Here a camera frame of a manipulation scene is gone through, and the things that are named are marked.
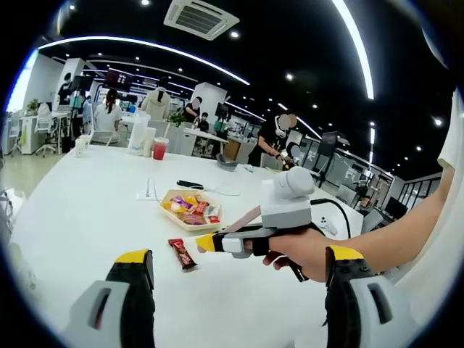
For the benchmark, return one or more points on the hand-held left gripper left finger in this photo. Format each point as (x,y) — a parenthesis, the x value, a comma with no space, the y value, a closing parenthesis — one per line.
(127,308)

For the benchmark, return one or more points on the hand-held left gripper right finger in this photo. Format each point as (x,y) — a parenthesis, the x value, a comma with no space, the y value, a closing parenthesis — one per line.
(348,308)

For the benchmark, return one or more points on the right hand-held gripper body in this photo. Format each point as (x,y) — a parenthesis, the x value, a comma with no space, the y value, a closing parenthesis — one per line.
(286,206)

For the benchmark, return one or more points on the dark red chocolate bar packet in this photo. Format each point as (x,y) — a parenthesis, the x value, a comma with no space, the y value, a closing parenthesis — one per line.
(183,255)

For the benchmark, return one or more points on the cream hexagonal container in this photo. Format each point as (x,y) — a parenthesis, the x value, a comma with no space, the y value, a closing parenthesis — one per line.
(170,214)

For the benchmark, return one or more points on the person's right hand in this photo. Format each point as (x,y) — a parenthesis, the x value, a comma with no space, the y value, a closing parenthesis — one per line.
(308,253)

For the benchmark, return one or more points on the small white object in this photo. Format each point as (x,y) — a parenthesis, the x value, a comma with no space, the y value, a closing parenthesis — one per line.
(248,167)

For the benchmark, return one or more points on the dark grey bowl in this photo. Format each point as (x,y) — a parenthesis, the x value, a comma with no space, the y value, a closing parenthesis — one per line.
(226,164)

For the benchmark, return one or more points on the black monitor on stand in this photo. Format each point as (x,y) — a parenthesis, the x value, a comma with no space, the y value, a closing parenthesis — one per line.
(328,143)

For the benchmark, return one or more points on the light grey cabinet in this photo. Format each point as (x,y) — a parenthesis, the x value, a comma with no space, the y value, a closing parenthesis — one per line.
(181,139)

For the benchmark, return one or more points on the red drink cup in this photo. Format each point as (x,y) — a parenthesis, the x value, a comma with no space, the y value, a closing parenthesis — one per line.
(160,150)

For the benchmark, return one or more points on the tall cream cup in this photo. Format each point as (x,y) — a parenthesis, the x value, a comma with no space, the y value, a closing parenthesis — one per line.
(149,143)

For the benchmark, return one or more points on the potted green plant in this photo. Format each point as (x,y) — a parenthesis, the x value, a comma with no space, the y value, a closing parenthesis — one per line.
(32,105)
(176,119)

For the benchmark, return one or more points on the translucent white plastic bag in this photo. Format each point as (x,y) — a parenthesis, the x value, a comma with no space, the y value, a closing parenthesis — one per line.
(137,134)

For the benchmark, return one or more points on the beige coat mannequin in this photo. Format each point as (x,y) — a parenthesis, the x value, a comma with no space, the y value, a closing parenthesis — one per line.
(156,103)

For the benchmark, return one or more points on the white paper cup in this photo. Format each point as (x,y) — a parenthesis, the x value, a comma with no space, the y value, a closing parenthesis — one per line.
(80,146)

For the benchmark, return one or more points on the long white ceiling light strip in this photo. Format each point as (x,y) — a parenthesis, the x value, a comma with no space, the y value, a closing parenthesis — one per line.
(145,42)
(362,54)

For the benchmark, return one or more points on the dark hanging display screen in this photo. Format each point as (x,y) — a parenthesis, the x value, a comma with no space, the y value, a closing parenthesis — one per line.
(119,79)

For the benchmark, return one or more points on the white office chair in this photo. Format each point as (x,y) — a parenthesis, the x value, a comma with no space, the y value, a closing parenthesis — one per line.
(45,125)

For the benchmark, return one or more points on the ceiling air conditioner vent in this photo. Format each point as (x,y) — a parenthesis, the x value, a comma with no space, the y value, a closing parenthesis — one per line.
(201,18)

